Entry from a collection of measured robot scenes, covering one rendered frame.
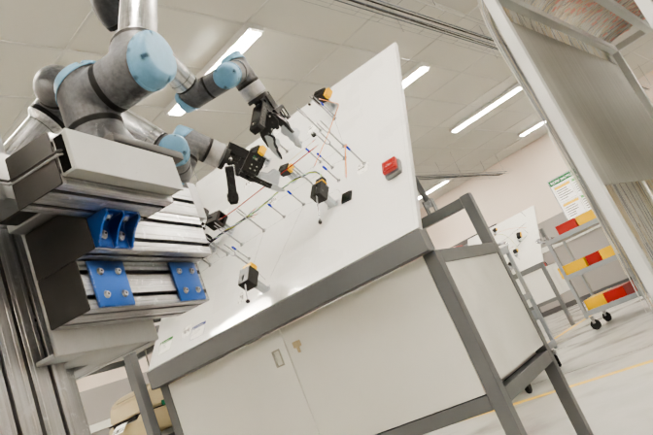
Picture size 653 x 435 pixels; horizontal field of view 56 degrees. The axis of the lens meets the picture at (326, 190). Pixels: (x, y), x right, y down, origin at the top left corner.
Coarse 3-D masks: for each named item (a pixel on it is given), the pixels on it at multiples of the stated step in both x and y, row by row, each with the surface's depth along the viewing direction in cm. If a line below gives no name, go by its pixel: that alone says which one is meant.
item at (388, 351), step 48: (384, 288) 177; (432, 288) 170; (288, 336) 194; (336, 336) 185; (384, 336) 177; (432, 336) 169; (336, 384) 185; (384, 384) 176; (432, 384) 169; (480, 384) 162; (336, 432) 184
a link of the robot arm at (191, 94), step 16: (96, 0) 156; (112, 0) 156; (96, 16) 162; (112, 16) 159; (112, 32) 164; (176, 80) 178; (192, 80) 181; (176, 96) 185; (192, 96) 183; (208, 96) 184
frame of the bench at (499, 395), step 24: (432, 264) 170; (504, 264) 215; (456, 288) 169; (456, 312) 166; (528, 312) 210; (480, 336) 166; (480, 360) 162; (528, 360) 210; (552, 360) 205; (168, 384) 222; (504, 384) 168; (528, 384) 177; (552, 384) 206; (168, 408) 220; (456, 408) 165; (480, 408) 162; (504, 408) 158; (576, 408) 201; (384, 432) 176; (408, 432) 172; (576, 432) 201
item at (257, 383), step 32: (256, 352) 201; (288, 352) 194; (192, 384) 215; (224, 384) 207; (256, 384) 200; (288, 384) 194; (192, 416) 214; (224, 416) 207; (256, 416) 200; (288, 416) 193
